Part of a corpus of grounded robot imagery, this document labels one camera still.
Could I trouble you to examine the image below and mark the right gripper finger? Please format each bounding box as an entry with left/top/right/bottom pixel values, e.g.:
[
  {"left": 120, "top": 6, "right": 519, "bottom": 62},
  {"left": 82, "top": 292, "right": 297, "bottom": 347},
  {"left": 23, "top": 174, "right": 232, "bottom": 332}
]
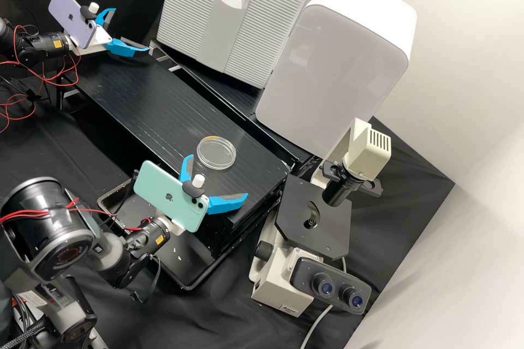
[
  {"left": 180, "top": 154, "right": 195, "bottom": 183},
  {"left": 205, "top": 191, "right": 249, "bottom": 216}
]

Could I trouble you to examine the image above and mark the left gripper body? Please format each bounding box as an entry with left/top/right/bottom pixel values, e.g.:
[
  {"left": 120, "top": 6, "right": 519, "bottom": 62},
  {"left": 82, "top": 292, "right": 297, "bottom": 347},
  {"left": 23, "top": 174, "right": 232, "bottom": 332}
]
[{"left": 72, "top": 26, "right": 114, "bottom": 56}]

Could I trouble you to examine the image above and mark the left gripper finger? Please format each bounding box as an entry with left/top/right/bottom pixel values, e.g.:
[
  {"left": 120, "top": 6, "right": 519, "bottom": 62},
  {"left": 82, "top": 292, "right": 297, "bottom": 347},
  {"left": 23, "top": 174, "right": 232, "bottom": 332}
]
[
  {"left": 106, "top": 38, "right": 152, "bottom": 58},
  {"left": 96, "top": 8, "right": 118, "bottom": 29}
]

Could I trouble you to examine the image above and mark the petri dish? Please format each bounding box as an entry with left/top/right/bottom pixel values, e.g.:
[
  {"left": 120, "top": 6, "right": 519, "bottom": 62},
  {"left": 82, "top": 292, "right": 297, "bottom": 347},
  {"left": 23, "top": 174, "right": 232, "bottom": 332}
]
[{"left": 196, "top": 135, "right": 238, "bottom": 170}]

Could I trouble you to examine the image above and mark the black tray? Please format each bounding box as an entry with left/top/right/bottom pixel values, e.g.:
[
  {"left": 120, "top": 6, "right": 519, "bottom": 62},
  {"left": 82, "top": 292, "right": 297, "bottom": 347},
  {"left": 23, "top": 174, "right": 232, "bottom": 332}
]
[{"left": 97, "top": 179, "right": 287, "bottom": 291}]

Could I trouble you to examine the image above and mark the black platform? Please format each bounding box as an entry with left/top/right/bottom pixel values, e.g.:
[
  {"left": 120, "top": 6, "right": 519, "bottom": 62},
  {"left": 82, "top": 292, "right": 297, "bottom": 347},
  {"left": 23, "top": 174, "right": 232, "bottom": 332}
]
[
  {"left": 51, "top": 53, "right": 290, "bottom": 260},
  {"left": 149, "top": 40, "right": 314, "bottom": 170}
]

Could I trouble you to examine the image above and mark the incubator door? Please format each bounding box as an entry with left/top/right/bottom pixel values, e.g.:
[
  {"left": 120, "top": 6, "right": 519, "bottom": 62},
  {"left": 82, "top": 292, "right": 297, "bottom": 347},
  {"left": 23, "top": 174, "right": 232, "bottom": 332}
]
[{"left": 157, "top": 0, "right": 328, "bottom": 89}]

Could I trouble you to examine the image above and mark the cream microscope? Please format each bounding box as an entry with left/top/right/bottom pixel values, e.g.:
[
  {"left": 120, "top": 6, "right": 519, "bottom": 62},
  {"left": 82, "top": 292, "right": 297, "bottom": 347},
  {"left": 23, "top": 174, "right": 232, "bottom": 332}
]
[{"left": 249, "top": 117, "right": 394, "bottom": 317}]

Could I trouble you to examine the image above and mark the white box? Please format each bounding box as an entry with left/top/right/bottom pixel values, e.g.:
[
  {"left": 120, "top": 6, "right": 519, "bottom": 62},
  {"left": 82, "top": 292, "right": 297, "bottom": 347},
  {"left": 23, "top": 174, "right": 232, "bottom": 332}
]
[{"left": 255, "top": 0, "right": 418, "bottom": 157}]

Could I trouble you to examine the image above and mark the right wrist camera phone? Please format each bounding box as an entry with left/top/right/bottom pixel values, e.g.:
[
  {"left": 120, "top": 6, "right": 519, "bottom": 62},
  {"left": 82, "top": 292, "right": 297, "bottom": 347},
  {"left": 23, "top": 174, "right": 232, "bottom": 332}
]
[{"left": 133, "top": 160, "right": 210, "bottom": 233}]

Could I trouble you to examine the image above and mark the wrist camera phone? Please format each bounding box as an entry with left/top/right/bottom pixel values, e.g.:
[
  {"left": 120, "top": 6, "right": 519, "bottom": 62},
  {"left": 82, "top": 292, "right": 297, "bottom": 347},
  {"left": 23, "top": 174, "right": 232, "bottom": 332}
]
[
  {"left": 47, "top": 0, "right": 102, "bottom": 50},
  {"left": 133, "top": 160, "right": 210, "bottom": 233}
]

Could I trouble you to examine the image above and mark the left wrist camera phone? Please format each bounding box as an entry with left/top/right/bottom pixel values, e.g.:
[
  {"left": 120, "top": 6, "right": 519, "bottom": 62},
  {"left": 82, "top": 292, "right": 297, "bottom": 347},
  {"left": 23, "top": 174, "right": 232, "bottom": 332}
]
[{"left": 47, "top": 0, "right": 102, "bottom": 50}]

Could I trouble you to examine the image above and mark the black cable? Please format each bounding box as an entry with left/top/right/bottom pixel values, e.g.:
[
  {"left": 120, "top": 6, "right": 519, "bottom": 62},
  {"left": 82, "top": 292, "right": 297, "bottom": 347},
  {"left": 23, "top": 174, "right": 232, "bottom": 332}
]
[{"left": 130, "top": 254, "right": 163, "bottom": 305}]

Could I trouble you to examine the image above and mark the red wire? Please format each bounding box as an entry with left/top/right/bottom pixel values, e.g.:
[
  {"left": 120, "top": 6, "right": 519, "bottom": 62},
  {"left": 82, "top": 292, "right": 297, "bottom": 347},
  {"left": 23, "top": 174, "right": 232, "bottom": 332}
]
[{"left": 0, "top": 58, "right": 81, "bottom": 134}]

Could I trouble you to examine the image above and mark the grey cable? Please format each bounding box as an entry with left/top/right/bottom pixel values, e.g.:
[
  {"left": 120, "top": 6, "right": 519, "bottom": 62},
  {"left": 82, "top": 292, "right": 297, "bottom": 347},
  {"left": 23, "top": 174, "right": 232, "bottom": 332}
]
[{"left": 300, "top": 304, "right": 335, "bottom": 349}]

